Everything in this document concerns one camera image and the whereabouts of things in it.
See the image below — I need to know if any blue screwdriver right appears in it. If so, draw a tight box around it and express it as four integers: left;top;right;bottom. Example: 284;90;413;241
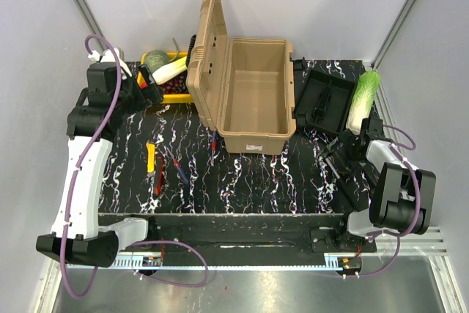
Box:
210;130;218;166

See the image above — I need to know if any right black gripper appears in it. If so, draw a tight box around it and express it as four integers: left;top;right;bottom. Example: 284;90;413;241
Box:
322;128;368;177

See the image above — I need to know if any black tool box tray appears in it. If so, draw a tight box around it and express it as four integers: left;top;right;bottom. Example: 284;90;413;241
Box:
293;69;357;136

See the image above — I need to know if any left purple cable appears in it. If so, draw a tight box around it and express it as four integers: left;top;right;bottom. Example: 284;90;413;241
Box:
60;34;210;298

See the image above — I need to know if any purple grape bunch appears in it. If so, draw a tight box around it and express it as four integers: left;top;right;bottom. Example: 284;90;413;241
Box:
161;73;188;95

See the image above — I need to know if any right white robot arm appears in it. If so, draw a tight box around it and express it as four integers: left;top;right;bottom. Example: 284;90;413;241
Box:
318;117;436;251

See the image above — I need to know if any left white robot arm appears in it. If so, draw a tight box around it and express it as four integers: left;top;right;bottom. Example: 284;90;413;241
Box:
36;48;163;268

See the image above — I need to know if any red black utility knife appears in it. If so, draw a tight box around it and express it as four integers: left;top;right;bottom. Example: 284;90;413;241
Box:
154;156;165;196

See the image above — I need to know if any yellow utility knife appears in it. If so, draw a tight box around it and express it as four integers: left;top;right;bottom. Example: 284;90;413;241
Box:
146;141;155;175

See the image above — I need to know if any green napa cabbage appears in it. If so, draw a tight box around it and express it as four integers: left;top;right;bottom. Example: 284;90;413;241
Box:
346;70;381;135

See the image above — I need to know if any blue screwdriver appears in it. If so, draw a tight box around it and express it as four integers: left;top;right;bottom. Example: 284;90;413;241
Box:
210;130;218;166
166;148;189;185

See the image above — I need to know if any green netted melon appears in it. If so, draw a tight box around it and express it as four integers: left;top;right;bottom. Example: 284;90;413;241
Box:
143;50;170;73

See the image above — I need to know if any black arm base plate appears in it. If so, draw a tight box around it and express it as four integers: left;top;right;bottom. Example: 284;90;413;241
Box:
98;213;378;268

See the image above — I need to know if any blue screwdriver left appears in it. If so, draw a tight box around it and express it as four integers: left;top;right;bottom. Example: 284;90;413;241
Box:
166;148;189;185

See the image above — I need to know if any steel claw hammer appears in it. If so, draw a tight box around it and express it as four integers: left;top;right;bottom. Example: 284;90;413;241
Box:
318;150;341;180

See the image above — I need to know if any aluminium frame rail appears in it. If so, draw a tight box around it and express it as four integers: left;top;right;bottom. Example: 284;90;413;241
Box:
49;227;450;273

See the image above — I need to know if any tan plastic tool box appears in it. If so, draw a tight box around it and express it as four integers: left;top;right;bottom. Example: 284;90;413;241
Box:
186;0;296;155

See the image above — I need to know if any purple cable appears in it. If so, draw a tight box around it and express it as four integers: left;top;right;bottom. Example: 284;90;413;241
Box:
60;34;210;298
344;124;422;279

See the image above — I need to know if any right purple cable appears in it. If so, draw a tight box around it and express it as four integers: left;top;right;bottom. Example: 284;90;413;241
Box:
344;124;422;279

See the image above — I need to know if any yellow plastic fruit tray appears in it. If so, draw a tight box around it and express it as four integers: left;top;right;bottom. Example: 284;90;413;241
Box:
137;51;195;104

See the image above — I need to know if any green white leek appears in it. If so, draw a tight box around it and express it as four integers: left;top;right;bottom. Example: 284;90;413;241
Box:
152;56;188;85

